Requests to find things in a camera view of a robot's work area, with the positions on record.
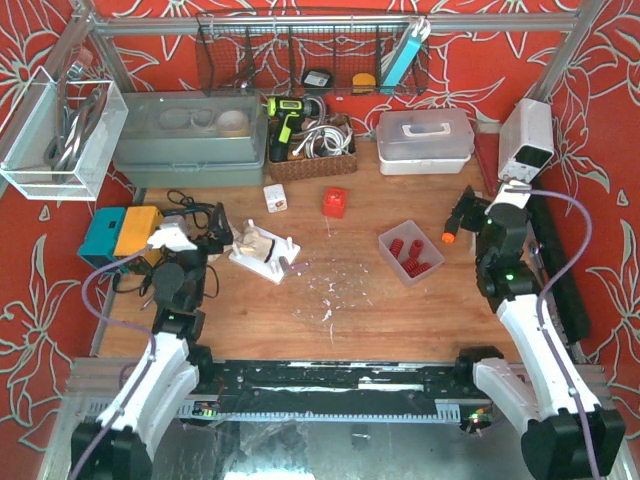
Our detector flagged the beige work glove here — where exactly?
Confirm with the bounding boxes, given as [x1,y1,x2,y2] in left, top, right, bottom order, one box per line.
[232,227,275,263]

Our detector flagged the clear acrylic wall bin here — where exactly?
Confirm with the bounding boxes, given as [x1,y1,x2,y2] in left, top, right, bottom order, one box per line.
[1,68,128,201]

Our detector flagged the green cordless drill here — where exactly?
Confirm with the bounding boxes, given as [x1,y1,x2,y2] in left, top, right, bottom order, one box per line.
[267,96,322,163]

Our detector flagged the yellow box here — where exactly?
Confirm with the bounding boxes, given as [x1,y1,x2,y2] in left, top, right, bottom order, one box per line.
[114,205,164,275]

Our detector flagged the white peg board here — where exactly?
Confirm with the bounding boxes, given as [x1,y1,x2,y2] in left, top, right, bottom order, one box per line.
[229,219,301,284]

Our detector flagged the white power supply unit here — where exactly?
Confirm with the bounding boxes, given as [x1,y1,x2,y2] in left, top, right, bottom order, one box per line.
[498,98,554,183]

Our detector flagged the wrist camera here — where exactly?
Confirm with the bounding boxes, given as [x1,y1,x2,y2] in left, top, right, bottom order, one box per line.
[485,180,531,228]
[147,215,197,252]

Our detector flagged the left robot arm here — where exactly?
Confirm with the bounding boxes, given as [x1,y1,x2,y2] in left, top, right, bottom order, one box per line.
[69,198,234,479]

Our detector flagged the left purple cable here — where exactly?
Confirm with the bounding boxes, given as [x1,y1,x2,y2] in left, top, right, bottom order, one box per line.
[67,244,156,480]

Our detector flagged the grey plastic toolbox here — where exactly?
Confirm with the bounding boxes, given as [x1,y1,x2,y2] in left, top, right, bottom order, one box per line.
[113,91,268,189]

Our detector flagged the blue white book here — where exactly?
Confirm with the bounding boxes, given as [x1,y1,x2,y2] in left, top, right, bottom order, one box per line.
[380,17,432,94]

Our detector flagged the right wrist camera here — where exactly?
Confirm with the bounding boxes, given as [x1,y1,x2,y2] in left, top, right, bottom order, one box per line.
[485,180,531,228]

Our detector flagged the yellow tape measure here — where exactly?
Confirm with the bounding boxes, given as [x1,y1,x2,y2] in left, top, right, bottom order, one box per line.
[352,72,376,95]

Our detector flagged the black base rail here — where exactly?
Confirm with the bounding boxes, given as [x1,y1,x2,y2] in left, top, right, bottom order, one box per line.
[177,360,491,423]

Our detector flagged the teal box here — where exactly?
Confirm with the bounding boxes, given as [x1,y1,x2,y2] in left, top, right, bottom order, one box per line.
[77,207,126,269]

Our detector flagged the wicker basket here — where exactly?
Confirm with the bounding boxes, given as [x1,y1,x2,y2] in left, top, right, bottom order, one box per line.
[266,114,358,182]

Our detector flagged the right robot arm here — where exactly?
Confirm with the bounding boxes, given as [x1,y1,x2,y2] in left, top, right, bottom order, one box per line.
[442,180,625,479]

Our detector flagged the white lidded storage box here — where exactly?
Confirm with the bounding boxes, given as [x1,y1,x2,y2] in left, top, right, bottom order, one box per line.
[376,108,474,176]

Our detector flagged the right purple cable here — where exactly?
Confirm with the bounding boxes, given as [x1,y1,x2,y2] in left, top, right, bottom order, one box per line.
[504,185,601,480]

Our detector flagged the white power adapter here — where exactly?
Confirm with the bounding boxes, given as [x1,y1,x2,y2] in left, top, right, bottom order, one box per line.
[263,184,288,213]

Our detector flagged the red mat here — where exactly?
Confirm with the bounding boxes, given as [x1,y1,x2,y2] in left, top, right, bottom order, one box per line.
[474,132,499,197]

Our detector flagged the white cables in basket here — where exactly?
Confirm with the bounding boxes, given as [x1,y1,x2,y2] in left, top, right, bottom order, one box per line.
[294,124,354,159]

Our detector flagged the black wire shelf basket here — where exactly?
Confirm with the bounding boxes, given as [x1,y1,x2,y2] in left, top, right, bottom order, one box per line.
[196,7,429,96]

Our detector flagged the black power cable bundle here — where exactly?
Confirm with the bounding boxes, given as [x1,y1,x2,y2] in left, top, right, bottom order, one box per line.
[112,188,221,301]

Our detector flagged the large red spring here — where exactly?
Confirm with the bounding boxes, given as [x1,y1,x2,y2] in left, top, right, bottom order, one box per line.
[389,238,404,259]

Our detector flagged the clear plastic spring bin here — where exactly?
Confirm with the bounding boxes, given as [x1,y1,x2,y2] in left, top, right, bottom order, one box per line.
[378,220,445,287]

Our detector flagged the purple cable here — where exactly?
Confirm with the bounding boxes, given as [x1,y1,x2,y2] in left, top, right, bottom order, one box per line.
[504,185,601,480]
[67,244,156,480]

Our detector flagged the red spring in bin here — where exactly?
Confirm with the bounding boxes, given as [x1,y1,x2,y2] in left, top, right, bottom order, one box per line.
[402,257,431,278]

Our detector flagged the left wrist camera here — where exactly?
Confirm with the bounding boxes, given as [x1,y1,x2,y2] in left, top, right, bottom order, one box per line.
[147,215,197,252]

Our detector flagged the orange handled screwdriver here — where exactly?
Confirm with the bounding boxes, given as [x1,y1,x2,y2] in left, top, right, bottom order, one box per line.
[441,217,460,244]

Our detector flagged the red plastic block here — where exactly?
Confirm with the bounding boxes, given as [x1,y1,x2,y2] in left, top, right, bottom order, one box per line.
[322,187,348,219]

